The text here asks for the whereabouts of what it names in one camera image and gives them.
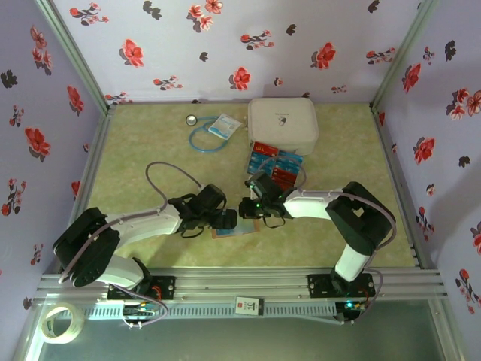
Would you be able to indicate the blue brown packet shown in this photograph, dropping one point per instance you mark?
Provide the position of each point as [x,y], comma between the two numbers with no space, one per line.
[246,229]

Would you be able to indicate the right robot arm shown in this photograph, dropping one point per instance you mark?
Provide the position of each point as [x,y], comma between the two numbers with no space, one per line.
[308,205]

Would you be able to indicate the red VIP card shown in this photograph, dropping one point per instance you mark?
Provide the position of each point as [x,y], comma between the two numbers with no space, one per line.
[265,149]
[288,183]

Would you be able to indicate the blue VIP card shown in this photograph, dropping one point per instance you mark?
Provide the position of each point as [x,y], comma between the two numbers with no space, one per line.
[291,158]
[261,158]
[257,167]

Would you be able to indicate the red blue medicine boxes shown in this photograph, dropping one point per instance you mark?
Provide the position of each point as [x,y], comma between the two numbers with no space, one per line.
[276,161]

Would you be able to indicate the white red label tag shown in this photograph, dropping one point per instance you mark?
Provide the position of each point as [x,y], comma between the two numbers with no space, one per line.
[248,305]

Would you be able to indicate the white blue gauze packet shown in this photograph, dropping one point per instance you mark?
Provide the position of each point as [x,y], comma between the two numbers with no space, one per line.
[223,126]

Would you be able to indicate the white medical kit box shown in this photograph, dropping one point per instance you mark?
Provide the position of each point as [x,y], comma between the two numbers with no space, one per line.
[282,116]

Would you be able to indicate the blue tube stethoscope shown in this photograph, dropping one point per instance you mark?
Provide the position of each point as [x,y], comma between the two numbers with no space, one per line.
[192,120]

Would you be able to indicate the small controller circuit board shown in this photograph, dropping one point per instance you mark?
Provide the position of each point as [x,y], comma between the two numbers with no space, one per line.
[349,305]
[141,309]

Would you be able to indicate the clear adhesive tape roll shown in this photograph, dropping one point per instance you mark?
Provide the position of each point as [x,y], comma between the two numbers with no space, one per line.
[62,339]

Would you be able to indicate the aluminium arm base rail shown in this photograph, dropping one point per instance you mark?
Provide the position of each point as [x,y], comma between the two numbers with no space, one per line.
[240,282]

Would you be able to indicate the aluminium table side rail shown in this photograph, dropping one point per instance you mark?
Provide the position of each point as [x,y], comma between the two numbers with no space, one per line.
[399,188]
[92,165]

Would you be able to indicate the aluminium frame post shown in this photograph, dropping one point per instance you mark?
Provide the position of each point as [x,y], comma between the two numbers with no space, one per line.
[400,56]
[76,56]

